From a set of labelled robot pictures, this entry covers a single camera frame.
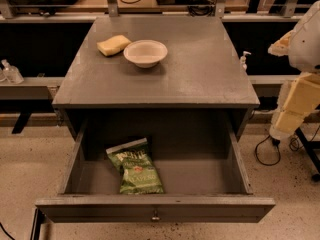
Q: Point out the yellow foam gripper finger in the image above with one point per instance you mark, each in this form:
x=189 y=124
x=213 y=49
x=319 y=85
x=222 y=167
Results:
x=297 y=100
x=282 y=46

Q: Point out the clear sanitizer bottle left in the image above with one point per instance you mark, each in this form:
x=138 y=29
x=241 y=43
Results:
x=12 y=73

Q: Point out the grey cabinet counter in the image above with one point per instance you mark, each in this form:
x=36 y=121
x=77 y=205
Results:
x=201 y=69

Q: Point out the open grey top drawer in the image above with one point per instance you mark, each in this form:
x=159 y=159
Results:
x=186 y=169

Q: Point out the green jalapeno chip bag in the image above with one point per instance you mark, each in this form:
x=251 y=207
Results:
x=132 y=161

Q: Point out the white bowl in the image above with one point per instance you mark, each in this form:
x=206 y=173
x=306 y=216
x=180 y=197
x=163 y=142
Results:
x=145 y=53

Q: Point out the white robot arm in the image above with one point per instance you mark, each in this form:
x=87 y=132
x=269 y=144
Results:
x=305 y=45

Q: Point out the white pump bottle right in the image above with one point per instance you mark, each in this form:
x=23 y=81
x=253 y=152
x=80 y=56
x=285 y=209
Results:
x=243 y=59

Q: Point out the yellow sponge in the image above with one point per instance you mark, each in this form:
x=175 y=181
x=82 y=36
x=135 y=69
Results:
x=113 y=45

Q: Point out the metal drawer knob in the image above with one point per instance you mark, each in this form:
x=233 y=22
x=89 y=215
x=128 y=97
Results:
x=155 y=217

